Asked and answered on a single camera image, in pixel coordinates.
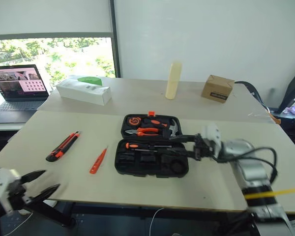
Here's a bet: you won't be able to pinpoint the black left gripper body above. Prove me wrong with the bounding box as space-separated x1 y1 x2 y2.
4 176 32 210

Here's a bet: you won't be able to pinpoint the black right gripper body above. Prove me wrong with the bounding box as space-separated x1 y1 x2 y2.
192 133 215 162

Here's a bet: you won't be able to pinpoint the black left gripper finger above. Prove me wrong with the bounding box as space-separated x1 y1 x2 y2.
27 183 61 206
20 169 47 184

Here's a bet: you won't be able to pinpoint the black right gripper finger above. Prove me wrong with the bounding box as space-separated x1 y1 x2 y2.
168 134 200 144
172 148 197 160

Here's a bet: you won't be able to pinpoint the black plastic tool case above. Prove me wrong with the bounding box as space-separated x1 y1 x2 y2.
115 111 189 179

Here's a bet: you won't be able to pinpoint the orange black utility knife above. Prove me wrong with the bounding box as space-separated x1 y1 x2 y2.
45 131 81 162

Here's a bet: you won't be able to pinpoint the orange black tape measure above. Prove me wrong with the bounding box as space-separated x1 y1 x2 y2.
127 117 142 127

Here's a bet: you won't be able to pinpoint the cream plastic cylinder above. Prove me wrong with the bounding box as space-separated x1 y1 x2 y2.
165 61 183 100

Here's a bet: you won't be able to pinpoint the small brown cardboard box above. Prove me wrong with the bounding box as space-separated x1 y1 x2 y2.
201 74 236 104

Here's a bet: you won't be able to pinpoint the orange voltage tester pen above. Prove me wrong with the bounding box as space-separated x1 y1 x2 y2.
89 145 109 175

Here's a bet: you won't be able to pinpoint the black chair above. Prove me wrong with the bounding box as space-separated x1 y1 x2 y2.
234 81 281 114

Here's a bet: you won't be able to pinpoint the open black laptop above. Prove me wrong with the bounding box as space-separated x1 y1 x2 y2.
0 64 50 124

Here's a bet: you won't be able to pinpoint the long white cardboard box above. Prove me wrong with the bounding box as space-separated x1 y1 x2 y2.
56 78 112 107

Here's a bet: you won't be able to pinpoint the claw hammer orange black handle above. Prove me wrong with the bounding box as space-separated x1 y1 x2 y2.
143 118 179 139

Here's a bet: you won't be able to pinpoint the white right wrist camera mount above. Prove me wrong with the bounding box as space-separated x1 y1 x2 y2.
201 122 222 156

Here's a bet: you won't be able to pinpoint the black table leg frame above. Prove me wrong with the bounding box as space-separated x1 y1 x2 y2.
24 199 77 228

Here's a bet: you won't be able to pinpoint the orange handled pliers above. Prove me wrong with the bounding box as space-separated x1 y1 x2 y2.
125 127 163 137

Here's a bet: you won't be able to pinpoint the orange black handled screwdriver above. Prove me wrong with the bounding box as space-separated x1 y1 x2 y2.
124 142 173 151

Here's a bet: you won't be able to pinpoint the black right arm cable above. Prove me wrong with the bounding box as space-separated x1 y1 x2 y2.
210 147 279 185

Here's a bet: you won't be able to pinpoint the white cable under table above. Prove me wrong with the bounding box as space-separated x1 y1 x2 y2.
148 207 166 236

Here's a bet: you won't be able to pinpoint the yellow strap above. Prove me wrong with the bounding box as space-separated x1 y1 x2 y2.
244 186 295 200

